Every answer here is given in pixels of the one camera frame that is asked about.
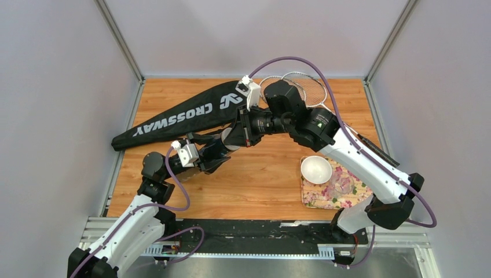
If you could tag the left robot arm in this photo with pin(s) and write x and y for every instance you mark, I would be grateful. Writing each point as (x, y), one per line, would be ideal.
(151, 214)

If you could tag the black Crossway racket bag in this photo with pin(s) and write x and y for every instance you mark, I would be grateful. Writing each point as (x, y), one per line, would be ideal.
(211, 108)

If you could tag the silver badminton racket right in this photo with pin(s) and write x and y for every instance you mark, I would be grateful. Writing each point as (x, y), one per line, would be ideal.
(316, 95)

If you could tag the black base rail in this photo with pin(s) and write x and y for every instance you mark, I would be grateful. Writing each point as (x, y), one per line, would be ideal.
(260, 237)

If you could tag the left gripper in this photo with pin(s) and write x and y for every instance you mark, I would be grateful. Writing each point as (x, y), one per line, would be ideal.
(209, 167)

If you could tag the floral tray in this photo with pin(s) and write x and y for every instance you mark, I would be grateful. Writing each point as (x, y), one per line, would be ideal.
(318, 196)

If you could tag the silver badminton racket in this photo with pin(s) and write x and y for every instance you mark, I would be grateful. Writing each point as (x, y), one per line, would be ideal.
(316, 95)
(265, 82)

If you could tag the white bowl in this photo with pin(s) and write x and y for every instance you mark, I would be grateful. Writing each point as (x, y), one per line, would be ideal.
(316, 169)

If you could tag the clear glass cup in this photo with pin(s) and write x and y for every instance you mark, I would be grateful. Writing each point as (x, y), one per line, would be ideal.
(340, 184)

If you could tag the silver badminton racket left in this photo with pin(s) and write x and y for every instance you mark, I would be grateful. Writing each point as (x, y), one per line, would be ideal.
(265, 82)

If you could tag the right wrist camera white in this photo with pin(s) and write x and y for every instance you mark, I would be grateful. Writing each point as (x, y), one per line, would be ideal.
(250, 89)

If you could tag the black shuttlecock tube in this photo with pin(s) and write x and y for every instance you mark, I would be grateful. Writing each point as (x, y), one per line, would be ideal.
(185, 173)

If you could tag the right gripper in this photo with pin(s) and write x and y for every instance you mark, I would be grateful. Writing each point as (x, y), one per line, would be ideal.
(250, 137)

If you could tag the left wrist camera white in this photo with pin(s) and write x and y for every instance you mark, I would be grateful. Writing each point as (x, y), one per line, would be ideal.
(186, 151)

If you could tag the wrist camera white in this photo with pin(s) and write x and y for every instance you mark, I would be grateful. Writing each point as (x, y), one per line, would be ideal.
(250, 89)
(186, 151)

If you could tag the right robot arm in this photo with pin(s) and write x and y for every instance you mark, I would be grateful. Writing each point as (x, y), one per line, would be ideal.
(285, 106)

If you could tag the clear plastic tube lid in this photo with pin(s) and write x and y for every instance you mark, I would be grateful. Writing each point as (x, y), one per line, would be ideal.
(224, 134)

